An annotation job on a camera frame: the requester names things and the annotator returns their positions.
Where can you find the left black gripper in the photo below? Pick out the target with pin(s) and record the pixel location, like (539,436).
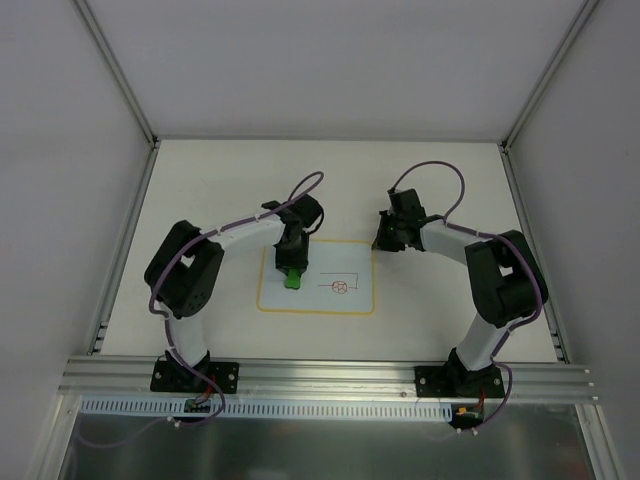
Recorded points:
(291,261)

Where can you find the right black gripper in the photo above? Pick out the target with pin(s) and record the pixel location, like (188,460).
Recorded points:
(385,240)

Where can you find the green whiteboard eraser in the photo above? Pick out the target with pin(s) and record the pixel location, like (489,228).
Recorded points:
(293,279)

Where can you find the yellow framed small whiteboard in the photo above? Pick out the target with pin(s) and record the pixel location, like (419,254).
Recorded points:
(340,280)

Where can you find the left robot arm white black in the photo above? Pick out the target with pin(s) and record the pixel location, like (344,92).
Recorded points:
(183,272)

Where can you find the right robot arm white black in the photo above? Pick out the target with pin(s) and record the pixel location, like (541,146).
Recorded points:
(507,288)

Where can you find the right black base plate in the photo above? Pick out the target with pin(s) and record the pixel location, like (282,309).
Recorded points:
(441,382)

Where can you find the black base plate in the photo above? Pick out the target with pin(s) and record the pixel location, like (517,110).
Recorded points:
(171,377)
(441,382)

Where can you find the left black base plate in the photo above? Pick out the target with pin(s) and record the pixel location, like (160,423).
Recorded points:
(171,377)

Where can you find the white slotted cable duct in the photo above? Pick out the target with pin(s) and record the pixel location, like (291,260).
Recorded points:
(268,409)

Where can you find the left aluminium frame post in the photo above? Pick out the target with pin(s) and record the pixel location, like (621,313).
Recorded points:
(101,42)

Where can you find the aluminium frame post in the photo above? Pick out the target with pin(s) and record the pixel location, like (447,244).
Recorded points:
(101,42)
(572,33)

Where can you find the aluminium mounting rail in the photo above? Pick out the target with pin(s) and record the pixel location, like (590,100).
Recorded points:
(330,380)

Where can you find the right aluminium frame post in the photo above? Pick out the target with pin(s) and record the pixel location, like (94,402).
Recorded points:
(572,33)

